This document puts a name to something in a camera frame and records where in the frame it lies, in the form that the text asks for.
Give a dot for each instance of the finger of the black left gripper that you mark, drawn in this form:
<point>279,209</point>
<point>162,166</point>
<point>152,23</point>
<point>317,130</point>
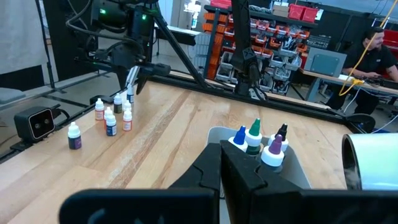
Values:
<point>122,74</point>
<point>142,81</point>

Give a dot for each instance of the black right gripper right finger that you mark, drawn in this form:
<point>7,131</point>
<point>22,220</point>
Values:
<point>242,186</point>

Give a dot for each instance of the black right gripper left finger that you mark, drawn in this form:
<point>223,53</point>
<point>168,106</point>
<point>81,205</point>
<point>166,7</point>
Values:
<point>208,171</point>

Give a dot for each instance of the small dark green dropper bottle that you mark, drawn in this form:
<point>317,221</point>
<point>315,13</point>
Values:
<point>117,107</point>

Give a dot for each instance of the purple-tipped food coloring bottle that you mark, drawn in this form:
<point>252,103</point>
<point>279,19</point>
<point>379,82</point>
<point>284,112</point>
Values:
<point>272,158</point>

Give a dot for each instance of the small red dropper bottle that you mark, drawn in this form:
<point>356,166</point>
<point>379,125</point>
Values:
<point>127,124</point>

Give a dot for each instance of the small orange dropper bottle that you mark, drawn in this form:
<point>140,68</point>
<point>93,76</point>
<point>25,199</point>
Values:
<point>99,114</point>

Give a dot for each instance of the blue-tipped food coloring bottle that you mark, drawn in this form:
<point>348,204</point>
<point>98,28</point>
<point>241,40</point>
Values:
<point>239,137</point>

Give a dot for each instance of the green-tipped food coloring bottle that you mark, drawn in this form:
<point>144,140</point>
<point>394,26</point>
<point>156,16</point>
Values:
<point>254,138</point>

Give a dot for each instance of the small dark blue dropper bottle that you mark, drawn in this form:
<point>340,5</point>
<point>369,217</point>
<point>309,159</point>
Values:
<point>111,129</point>

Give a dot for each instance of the black-tipped food coloring bottle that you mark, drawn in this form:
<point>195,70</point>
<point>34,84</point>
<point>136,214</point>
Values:
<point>282,130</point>

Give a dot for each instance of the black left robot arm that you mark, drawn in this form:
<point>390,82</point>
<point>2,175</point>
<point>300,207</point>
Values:
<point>245,56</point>

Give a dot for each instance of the silver aluminium bar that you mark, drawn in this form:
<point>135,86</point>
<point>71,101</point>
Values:
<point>133,74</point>

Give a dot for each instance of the grey plastic bin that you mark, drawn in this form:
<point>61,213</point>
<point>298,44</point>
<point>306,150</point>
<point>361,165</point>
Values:
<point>298,174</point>

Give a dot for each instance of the black partition panel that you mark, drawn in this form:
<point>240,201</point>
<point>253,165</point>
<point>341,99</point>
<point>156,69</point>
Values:
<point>56,37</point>

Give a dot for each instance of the pale glossy tumbler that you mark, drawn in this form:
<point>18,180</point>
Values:
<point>376,161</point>

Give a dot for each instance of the wooden work desk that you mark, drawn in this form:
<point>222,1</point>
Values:
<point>335,81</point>

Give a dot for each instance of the parts shelf rack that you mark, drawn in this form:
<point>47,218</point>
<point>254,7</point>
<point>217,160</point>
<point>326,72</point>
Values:
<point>280,40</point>

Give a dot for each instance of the grey monitor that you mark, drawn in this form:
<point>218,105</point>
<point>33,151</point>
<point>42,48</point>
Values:
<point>325,63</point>

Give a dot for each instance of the cardboard box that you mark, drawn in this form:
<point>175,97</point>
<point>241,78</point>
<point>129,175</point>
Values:
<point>280,10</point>

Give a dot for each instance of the red storage bin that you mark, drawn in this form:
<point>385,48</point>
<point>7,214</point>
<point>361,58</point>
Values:
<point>296,12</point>
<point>311,15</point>

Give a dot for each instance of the person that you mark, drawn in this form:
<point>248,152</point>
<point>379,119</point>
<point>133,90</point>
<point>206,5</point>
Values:
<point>370,59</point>

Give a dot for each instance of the black table-level camera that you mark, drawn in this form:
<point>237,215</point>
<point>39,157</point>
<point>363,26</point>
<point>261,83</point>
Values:
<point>34,124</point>

